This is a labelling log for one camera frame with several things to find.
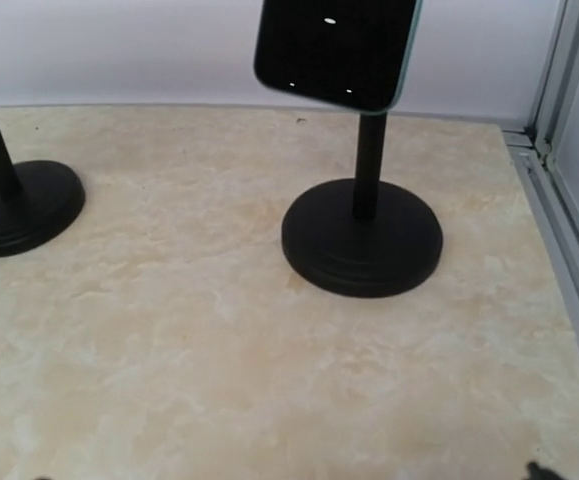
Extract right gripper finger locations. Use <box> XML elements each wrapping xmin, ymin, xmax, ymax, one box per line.
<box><xmin>526</xmin><ymin>461</ymin><xmax>564</xmax><ymax>480</ymax></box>

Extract black clamp phone stand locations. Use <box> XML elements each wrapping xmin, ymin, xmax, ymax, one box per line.
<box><xmin>281</xmin><ymin>114</ymin><xmax>443</xmax><ymax>298</ymax></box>

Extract teal phone diagonal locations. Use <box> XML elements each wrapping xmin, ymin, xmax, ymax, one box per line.
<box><xmin>254</xmin><ymin>0</ymin><xmax>422</xmax><ymax>115</ymax></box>

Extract black gooseneck phone stand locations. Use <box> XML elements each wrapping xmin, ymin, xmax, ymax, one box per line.
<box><xmin>0</xmin><ymin>130</ymin><xmax>86</xmax><ymax>258</ymax></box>

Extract right aluminium frame post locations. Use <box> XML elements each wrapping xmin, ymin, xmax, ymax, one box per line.
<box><xmin>521</xmin><ymin>0</ymin><xmax>579</xmax><ymax>151</ymax></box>

